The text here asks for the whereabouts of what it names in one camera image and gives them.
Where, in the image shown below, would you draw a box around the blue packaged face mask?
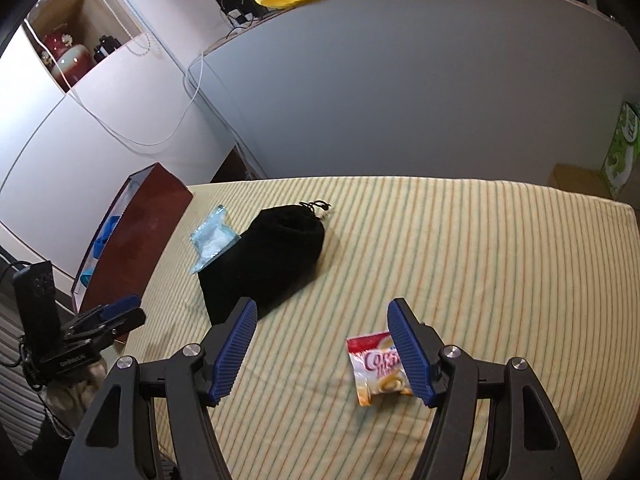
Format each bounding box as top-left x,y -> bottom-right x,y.
190,205 -> 240,274

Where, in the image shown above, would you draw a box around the black bottles on shelf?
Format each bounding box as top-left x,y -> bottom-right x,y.
93,35 -> 122,63

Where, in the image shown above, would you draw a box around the black velvet pouch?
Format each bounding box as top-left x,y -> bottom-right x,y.
198,200 -> 331,325

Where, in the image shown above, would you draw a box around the white power adapter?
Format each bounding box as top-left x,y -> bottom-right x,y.
220,0 -> 259,29

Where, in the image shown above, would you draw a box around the teal collapsible funnel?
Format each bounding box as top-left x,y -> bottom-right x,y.
79,266 -> 94,287

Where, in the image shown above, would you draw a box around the white gloved left hand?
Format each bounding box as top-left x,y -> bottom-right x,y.
43,358 -> 107,432

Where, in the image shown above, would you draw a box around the red white snack packet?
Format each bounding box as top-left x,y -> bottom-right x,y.
346,332 -> 412,406

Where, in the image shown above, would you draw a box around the red white vase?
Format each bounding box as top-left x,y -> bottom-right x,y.
41,26 -> 93,92

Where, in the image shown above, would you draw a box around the green white cardboard box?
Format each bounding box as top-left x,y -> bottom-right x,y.
600,101 -> 639,198

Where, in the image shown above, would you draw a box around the white hanging cable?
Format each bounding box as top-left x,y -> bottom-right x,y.
22,19 -> 206,149

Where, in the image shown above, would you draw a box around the dark red storage box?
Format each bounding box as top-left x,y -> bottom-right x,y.
72,162 -> 193,313

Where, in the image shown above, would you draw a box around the striped yellow mat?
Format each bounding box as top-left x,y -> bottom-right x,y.
117,177 -> 639,479

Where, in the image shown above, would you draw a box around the blue towel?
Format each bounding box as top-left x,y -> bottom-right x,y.
92,214 -> 120,259

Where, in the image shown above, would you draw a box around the wooden wall shelf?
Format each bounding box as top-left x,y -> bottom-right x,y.
22,0 -> 151,76

